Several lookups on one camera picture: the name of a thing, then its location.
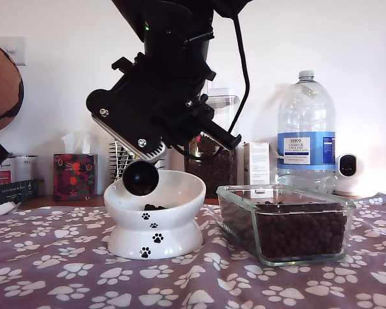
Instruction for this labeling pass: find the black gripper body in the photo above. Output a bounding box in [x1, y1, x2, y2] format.
[111, 32, 243, 151]

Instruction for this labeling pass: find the black plastic measuring scoop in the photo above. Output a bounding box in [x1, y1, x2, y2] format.
[122, 160, 160, 197]

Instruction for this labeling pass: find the white paw-print ceramic cat bowl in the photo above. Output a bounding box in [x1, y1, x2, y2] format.
[103, 169, 207, 260]

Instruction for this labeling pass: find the brown cat kibble heap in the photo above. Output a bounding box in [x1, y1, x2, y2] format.
[219, 199, 347, 261]

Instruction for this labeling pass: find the clear storage jar white lid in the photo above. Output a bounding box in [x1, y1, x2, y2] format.
[185, 87, 239, 200]

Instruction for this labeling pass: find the dark brown stored kibble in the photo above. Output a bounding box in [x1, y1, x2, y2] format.
[188, 133, 238, 199]

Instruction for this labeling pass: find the white printed cardboard box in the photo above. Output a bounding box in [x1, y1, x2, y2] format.
[243, 142, 271, 194]

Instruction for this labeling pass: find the large blue-label water bottle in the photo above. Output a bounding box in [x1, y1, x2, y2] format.
[276, 70, 337, 194]

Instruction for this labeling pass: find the floral tissue box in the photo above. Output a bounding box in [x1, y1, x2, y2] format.
[53, 131, 98, 202]

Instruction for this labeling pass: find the clear glass rectangular dish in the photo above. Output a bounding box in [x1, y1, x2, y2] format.
[216, 185, 356, 267]

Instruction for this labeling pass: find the round brown globe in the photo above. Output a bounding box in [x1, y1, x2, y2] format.
[0, 40, 24, 136]

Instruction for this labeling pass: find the white tin can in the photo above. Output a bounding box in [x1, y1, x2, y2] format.
[15, 154, 39, 182]

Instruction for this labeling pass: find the white tin red label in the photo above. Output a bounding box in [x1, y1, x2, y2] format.
[0, 153, 14, 188]

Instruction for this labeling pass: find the dark printed carton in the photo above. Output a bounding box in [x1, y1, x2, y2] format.
[0, 178, 39, 211]

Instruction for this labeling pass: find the purple paw-print tablecloth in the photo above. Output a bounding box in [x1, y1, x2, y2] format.
[0, 191, 386, 309]

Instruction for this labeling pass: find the thin black cable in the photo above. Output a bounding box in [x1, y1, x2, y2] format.
[172, 14, 250, 162]

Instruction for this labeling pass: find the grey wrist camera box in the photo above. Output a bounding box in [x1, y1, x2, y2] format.
[85, 77, 216, 162]

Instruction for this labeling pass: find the chrome wire basket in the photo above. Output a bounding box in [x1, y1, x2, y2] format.
[108, 138, 167, 181]

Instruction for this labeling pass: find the white wall switch plate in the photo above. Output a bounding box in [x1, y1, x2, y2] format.
[0, 36, 26, 68]

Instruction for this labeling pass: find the small white round camera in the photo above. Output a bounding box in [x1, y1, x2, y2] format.
[333, 153, 363, 196]

